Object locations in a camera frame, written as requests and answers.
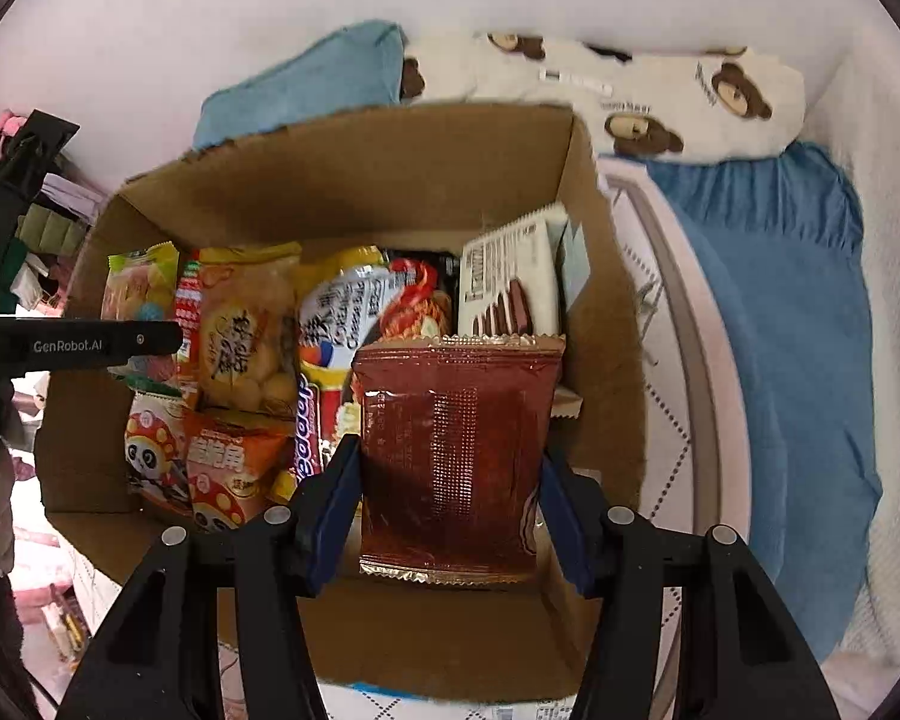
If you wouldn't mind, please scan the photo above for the orange panda snack packet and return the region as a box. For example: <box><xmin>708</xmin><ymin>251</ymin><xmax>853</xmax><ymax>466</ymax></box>
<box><xmin>184</xmin><ymin>409</ymin><xmax>299</xmax><ymax>533</ymax></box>
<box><xmin>124</xmin><ymin>388</ymin><xmax>196</xmax><ymax>517</ymax></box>

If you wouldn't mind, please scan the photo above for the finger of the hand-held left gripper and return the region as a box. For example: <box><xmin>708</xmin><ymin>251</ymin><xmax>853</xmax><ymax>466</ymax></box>
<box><xmin>0</xmin><ymin>110</ymin><xmax>81</xmax><ymax>316</ymax></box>

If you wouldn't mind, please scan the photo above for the yellow instant noodle packet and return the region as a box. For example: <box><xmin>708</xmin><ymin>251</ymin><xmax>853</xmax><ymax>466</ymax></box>
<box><xmin>270</xmin><ymin>246</ymin><xmax>460</xmax><ymax>515</ymax></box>

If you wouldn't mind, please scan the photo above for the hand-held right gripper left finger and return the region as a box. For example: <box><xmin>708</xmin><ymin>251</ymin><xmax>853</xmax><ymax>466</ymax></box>
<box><xmin>58</xmin><ymin>435</ymin><xmax>365</xmax><ymax>720</ymax></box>

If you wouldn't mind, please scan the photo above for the yellow cracker bag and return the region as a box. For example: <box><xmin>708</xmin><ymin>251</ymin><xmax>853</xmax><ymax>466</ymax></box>
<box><xmin>193</xmin><ymin>242</ymin><xmax>302</xmax><ymax>415</ymax></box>

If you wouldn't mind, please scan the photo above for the blue bed sheet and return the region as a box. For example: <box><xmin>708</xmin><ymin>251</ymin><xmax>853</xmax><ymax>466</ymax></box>
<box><xmin>645</xmin><ymin>141</ymin><xmax>884</xmax><ymax>661</ymax></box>

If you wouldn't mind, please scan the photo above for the colourful candy bag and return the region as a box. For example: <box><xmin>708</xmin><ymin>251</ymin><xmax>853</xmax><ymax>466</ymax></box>
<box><xmin>101</xmin><ymin>241</ymin><xmax>181</xmax><ymax>383</ymax></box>

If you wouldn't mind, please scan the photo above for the blue folded blanket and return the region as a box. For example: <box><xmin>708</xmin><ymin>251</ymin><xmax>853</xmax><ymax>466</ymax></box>
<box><xmin>193</xmin><ymin>21</ymin><xmax>410</xmax><ymax>151</ymax></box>

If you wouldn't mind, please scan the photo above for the bear-print white pillow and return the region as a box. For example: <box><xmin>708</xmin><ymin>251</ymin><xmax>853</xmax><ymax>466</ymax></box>
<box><xmin>401</xmin><ymin>30</ymin><xmax>807</xmax><ymax>164</ymax></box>

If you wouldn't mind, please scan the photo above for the small white snack packet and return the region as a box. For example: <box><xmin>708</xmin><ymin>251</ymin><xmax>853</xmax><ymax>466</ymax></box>
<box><xmin>559</xmin><ymin>219</ymin><xmax>592</xmax><ymax>312</ymax></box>

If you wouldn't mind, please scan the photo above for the red snack packet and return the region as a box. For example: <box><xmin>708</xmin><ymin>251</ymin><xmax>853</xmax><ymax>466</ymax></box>
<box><xmin>174</xmin><ymin>262</ymin><xmax>202</xmax><ymax>406</ymax></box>

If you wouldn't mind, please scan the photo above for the brown snack packet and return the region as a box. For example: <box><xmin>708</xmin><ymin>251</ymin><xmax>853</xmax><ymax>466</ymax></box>
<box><xmin>351</xmin><ymin>334</ymin><xmax>567</xmax><ymax>586</ymax></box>

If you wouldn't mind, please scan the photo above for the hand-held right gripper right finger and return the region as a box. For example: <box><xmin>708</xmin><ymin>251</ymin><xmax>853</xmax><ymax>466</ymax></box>
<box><xmin>540</xmin><ymin>448</ymin><xmax>841</xmax><ymax>720</ymax></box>

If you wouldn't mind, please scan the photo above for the pile of hanging clothes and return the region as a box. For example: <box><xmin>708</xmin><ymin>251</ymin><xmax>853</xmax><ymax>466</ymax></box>
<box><xmin>0</xmin><ymin>131</ymin><xmax>110</xmax><ymax>316</ymax></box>

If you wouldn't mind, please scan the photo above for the white chocolate biscuit packet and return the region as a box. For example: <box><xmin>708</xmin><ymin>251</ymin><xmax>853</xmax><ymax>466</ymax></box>
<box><xmin>457</xmin><ymin>202</ymin><xmax>571</xmax><ymax>338</ymax></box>

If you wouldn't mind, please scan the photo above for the cardboard box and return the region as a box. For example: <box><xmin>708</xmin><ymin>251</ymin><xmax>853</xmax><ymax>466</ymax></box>
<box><xmin>34</xmin><ymin>101</ymin><xmax>650</xmax><ymax>702</ymax></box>

